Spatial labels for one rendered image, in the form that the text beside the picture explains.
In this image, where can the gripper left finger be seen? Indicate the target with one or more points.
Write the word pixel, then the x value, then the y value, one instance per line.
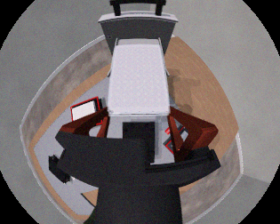
pixel 83 125

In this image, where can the grey plate hotel rack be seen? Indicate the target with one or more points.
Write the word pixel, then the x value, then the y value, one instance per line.
pixel 138 31

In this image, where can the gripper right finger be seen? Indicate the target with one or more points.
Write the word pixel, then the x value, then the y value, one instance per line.
pixel 200 133

